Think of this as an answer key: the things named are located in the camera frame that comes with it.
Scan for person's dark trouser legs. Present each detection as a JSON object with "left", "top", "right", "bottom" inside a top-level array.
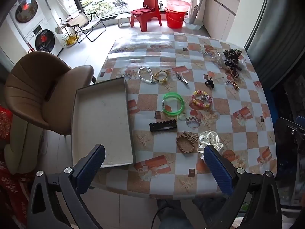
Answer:
[{"left": 156, "top": 194, "right": 240, "bottom": 229}]

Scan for checkered patterned tablecloth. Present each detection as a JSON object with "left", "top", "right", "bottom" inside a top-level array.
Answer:
[{"left": 92, "top": 32, "right": 278, "bottom": 199}]

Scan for checkered chain bracelet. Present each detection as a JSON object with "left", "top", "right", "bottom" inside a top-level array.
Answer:
[{"left": 225, "top": 80, "right": 240, "bottom": 90}]

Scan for white front-load washer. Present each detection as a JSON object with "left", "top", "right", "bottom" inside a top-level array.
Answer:
[
  {"left": 10, "top": 0, "right": 47, "bottom": 40},
  {"left": 22, "top": 23, "right": 65, "bottom": 57}
]

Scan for white enamel basin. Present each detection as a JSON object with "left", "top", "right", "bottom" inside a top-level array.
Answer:
[{"left": 183, "top": 18, "right": 203, "bottom": 31}]

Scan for silver braided bracelet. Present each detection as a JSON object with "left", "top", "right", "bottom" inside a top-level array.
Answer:
[{"left": 137, "top": 66, "right": 153, "bottom": 84}]

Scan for beige bunny hair clip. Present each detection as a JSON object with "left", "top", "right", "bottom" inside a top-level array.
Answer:
[{"left": 183, "top": 130, "right": 200, "bottom": 141}]

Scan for pink plastic basin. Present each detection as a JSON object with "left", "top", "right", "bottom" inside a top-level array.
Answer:
[{"left": 166, "top": 0, "right": 192, "bottom": 12}]

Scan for cream cushion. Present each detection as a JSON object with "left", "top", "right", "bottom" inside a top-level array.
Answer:
[{"left": 3, "top": 121, "right": 32, "bottom": 175}]

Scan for dark red folded cloth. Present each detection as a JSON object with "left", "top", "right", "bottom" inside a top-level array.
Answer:
[{"left": 131, "top": 7, "right": 154, "bottom": 16}]

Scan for grey refrigerator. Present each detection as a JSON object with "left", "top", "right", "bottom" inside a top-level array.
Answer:
[{"left": 243, "top": 0, "right": 305, "bottom": 91}]

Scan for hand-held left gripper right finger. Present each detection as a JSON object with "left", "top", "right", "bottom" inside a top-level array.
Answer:
[{"left": 203, "top": 144, "right": 282, "bottom": 229}]

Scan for beige braided bracelet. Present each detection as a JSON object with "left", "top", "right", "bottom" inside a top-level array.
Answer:
[{"left": 176, "top": 135, "right": 195, "bottom": 154}]

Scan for grey mop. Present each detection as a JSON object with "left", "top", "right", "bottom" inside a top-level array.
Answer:
[{"left": 189, "top": 0, "right": 209, "bottom": 26}]

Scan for white low bench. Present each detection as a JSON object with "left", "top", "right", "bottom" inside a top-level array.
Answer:
[{"left": 115, "top": 14, "right": 132, "bottom": 28}]

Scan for red plastic chair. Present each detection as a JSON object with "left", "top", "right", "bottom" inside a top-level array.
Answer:
[{"left": 130, "top": 0, "right": 163, "bottom": 32}]

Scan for red patterned cloth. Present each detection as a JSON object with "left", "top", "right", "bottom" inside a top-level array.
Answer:
[{"left": 0, "top": 104, "right": 37, "bottom": 229}]

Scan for black folding lounge chair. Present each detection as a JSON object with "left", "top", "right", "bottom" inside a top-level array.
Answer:
[{"left": 65, "top": 11, "right": 107, "bottom": 43}]

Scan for black and white hair tie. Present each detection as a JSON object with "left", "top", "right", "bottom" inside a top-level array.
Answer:
[{"left": 224, "top": 60, "right": 239, "bottom": 70}]

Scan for black scalloped hair clip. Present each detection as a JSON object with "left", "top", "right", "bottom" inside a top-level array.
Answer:
[{"left": 149, "top": 119, "right": 178, "bottom": 132}]

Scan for black leopard scrunchie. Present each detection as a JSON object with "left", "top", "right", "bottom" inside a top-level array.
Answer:
[{"left": 223, "top": 49, "right": 242, "bottom": 61}]

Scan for clear plastic claw clip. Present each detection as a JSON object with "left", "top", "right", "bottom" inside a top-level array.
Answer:
[{"left": 214, "top": 52, "right": 226, "bottom": 68}]

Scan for black cable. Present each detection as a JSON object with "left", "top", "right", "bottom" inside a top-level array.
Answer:
[{"left": 152, "top": 205, "right": 168, "bottom": 229}]

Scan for beige wall cabinet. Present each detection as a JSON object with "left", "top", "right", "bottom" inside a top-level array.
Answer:
[{"left": 203, "top": 0, "right": 242, "bottom": 41}]

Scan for white shallow cardboard tray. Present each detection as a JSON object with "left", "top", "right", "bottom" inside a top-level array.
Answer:
[{"left": 71, "top": 77, "right": 136, "bottom": 169}]

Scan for gold bead bracelet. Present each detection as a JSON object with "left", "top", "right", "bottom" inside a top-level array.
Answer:
[{"left": 154, "top": 70, "right": 171, "bottom": 85}]

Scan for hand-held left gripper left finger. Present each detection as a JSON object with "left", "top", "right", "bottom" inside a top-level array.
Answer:
[{"left": 27, "top": 144, "right": 106, "bottom": 229}]

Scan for white polka dot scrunchie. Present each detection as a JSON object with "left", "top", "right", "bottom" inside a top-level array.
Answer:
[{"left": 197, "top": 130, "right": 225, "bottom": 159}]

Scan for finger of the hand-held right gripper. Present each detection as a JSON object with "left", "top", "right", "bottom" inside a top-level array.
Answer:
[{"left": 278, "top": 115, "right": 305, "bottom": 135}]

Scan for multicolour bead bracelet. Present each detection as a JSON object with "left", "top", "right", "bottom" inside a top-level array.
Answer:
[{"left": 191, "top": 90, "right": 212, "bottom": 109}]

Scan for silver metal hair clip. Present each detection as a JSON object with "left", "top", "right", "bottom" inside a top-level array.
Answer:
[{"left": 176, "top": 72, "right": 189, "bottom": 85}]

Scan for brown leather chair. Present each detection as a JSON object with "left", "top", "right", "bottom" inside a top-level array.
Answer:
[{"left": 3, "top": 51, "right": 94, "bottom": 136}]

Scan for green translucent bangle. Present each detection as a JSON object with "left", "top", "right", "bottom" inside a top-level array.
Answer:
[{"left": 162, "top": 92, "right": 185, "bottom": 115}]

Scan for red plastic bucket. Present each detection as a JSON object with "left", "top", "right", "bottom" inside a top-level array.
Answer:
[{"left": 165, "top": 8, "right": 188, "bottom": 29}]

